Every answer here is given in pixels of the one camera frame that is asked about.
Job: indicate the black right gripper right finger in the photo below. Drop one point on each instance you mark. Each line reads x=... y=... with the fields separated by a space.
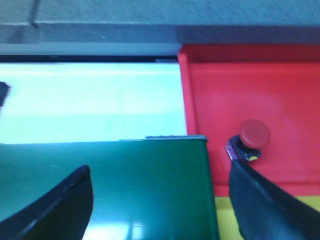
x=266 y=212

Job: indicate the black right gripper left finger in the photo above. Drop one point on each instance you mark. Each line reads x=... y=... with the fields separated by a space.
x=63 y=213

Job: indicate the red mushroom push button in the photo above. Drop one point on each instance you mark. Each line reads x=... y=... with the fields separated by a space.
x=246 y=146

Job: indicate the yellow plastic tray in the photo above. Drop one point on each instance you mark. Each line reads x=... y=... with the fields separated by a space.
x=227 y=223

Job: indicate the green conveyor belt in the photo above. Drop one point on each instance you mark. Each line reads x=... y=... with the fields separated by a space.
x=142 y=189

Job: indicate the red plastic tray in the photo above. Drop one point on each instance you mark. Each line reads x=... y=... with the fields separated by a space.
x=225 y=85

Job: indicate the grey stone slab shelf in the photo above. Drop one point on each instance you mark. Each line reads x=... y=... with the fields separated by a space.
x=160 y=21

